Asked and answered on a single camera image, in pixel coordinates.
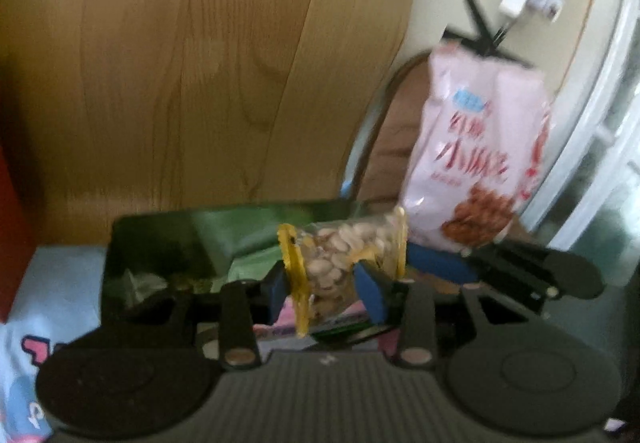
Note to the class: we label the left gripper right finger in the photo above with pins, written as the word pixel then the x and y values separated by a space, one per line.
pixel 407 308

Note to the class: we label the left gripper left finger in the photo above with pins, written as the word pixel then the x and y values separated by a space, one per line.
pixel 244 304

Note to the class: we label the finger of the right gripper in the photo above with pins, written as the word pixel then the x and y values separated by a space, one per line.
pixel 568 274
pixel 524 289

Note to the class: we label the peanut packet yellow ends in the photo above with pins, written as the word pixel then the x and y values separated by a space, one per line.
pixel 319 259

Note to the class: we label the pink snack bar box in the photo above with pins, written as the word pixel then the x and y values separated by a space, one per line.
pixel 355 317

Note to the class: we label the large green snack packet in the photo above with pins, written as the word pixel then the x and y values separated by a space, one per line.
pixel 229 233

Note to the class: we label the black tin box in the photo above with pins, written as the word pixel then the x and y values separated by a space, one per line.
pixel 160 253

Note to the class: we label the large pink snack bag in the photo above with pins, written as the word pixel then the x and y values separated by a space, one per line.
pixel 478 155

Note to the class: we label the brown chair cushion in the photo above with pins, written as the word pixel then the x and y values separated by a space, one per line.
pixel 382 175

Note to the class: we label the red gift bag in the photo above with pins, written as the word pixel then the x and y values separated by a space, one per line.
pixel 17 244

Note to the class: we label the wooden board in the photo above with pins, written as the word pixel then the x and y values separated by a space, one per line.
pixel 114 107

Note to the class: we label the window frame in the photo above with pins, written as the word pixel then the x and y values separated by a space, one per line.
pixel 588 202

